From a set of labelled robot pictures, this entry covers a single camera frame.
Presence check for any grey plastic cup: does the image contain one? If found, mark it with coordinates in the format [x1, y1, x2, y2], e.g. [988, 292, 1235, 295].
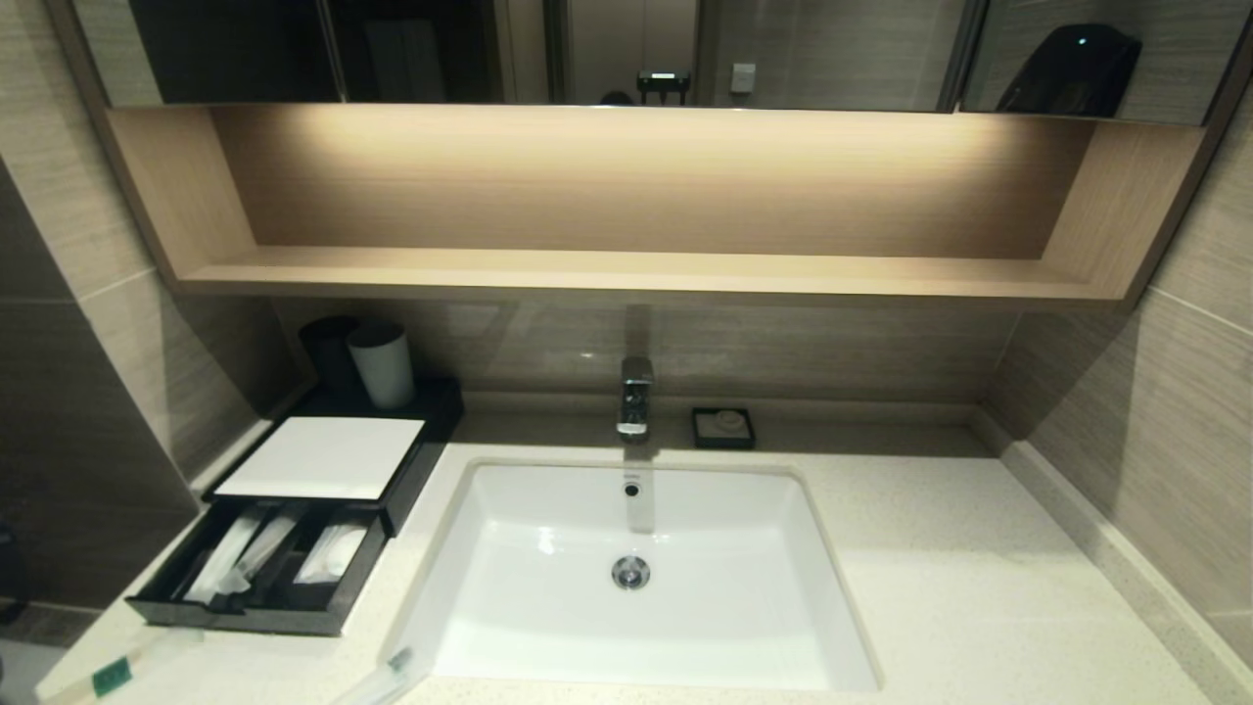
[347, 323, 417, 410]

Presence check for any toothbrush with green label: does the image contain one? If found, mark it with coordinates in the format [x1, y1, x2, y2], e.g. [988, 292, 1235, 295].
[220, 507, 309, 596]
[37, 627, 207, 705]

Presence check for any black tray with white packets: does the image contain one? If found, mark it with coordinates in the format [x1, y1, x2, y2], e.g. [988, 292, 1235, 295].
[125, 497, 389, 636]

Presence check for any black amenity box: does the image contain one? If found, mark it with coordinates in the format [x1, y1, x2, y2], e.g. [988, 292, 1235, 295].
[201, 377, 466, 538]

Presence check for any white square plate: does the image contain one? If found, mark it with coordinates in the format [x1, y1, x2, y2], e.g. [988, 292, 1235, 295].
[212, 416, 426, 501]

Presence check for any chrome sink faucet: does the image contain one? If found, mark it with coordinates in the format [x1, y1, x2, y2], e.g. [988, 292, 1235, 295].
[616, 356, 655, 439]

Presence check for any black square soap dish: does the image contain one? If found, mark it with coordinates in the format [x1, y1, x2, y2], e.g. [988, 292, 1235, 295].
[691, 407, 757, 451]

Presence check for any white ceramic sink basin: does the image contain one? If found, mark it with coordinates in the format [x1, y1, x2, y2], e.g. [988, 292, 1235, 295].
[392, 458, 882, 694]

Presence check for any black tumbler cup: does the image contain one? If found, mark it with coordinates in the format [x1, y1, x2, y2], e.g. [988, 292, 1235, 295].
[299, 315, 363, 395]

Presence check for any small white wrapped packet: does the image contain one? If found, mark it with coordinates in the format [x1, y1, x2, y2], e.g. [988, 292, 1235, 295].
[294, 523, 369, 587]

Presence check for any small item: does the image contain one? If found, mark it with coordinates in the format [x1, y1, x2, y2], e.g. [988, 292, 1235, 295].
[331, 646, 418, 705]

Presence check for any long white sachet packet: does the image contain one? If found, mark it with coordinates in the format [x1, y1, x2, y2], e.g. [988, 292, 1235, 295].
[183, 507, 263, 605]

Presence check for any wooden wall shelf niche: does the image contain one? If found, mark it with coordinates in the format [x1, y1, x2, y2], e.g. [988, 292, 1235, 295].
[103, 103, 1210, 312]

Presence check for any wall mirror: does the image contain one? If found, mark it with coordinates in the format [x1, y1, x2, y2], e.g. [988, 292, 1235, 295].
[73, 0, 1253, 126]

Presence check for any black glossy wall dispenser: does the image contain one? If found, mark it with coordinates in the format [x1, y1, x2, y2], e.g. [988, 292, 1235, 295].
[996, 23, 1144, 118]

